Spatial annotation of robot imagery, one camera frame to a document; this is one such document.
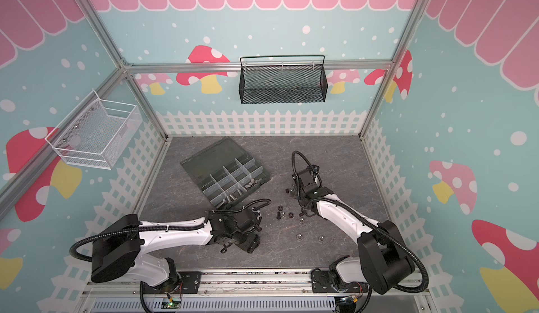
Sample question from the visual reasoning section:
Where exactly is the black wire mesh basket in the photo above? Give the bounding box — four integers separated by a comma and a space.
239, 55, 328, 105

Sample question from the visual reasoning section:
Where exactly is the white wire mesh basket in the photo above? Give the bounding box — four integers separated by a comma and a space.
45, 91, 143, 170

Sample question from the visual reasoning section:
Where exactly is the grey plastic organizer box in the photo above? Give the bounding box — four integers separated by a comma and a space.
181, 137, 271, 210

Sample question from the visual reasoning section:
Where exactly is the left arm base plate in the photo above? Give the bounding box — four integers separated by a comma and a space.
143, 271, 202, 295

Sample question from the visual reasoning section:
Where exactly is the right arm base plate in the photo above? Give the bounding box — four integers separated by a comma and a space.
310, 268, 369, 293

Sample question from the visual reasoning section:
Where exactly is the aluminium mounting rail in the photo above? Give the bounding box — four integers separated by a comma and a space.
75, 268, 436, 312

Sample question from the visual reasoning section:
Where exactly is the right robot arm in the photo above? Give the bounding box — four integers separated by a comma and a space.
290, 150, 430, 294

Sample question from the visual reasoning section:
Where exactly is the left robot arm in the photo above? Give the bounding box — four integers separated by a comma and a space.
69, 199, 271, 291

